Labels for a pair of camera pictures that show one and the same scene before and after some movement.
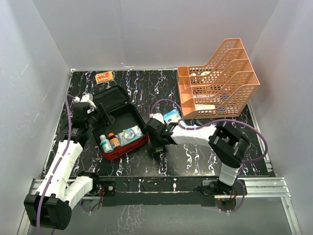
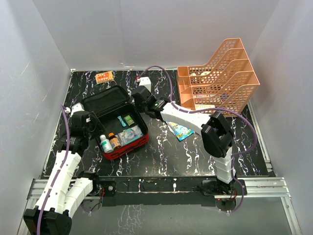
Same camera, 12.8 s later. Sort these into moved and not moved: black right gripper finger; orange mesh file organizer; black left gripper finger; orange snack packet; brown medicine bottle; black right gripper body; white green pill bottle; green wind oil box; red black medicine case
Moved: black right gripper body; green wind oil box; black right gripper finger; black left gripper finger
Not moved: brown medicine bottle; orange mesh file organizer; white green pill bottle; red black medicine case; orange snack packet
